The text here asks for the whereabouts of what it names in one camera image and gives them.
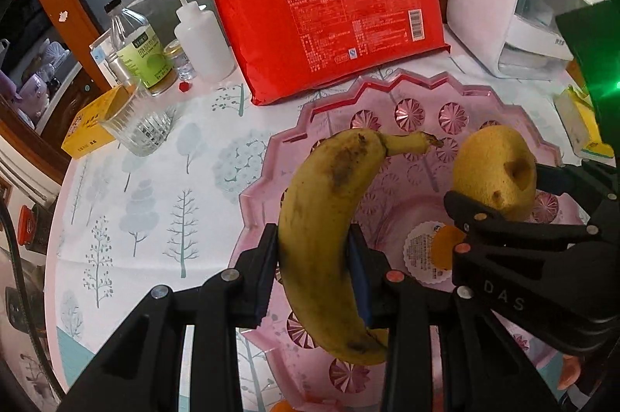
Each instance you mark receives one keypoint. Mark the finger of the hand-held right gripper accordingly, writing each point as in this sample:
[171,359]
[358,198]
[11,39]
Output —
[484,223]
[566,179]

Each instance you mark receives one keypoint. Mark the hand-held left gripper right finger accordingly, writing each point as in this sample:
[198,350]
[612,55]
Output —
[358,281]

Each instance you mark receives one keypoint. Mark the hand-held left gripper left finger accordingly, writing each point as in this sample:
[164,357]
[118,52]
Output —
[268,279]

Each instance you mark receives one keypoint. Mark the yellow lemon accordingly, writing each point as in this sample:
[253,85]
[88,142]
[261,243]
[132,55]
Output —
[489,169]

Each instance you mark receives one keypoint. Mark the yellow banana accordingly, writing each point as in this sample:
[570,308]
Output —
[319,218]

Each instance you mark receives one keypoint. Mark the pink glass fruit tray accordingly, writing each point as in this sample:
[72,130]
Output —
[416,121]

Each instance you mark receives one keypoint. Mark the person's right hand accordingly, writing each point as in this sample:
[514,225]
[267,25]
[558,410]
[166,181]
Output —
[571,373]

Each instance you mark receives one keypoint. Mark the orange mandarin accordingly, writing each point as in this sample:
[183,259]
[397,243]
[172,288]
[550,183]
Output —
[448,247]

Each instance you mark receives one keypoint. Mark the yellow tissue pack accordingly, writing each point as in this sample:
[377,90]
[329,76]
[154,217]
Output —
[579,121]

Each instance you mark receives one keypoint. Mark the tree print tablecloth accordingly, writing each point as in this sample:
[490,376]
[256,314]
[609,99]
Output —
[169,208]

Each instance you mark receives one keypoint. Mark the clear glass tumbler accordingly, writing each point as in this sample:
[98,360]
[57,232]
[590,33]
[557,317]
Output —
[140,126]

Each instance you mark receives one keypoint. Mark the yellow flat box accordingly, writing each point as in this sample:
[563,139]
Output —
[89,126]

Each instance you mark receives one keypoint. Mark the small jar with gold lid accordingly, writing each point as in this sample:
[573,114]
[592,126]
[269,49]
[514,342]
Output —
[177,61]

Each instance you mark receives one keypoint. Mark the red box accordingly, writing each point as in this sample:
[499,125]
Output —
[31,225]

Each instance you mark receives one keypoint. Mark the white squeeze bottle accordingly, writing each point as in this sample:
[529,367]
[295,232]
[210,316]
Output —
[206,44]

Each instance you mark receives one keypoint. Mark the red paper cup package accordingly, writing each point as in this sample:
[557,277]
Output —
[334,19]

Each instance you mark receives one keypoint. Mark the silver metal shaker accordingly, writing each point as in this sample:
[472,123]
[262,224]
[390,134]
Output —
[121,70]

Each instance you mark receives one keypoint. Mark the glass bottle with green label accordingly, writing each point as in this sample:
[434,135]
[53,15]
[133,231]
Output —
[140,53]

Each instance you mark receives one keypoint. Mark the white and blue carton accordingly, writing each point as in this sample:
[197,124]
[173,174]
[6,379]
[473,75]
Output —
[100,53]

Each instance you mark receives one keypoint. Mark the wooden cabinet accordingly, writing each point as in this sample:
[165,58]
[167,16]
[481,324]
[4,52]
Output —
[63,5]

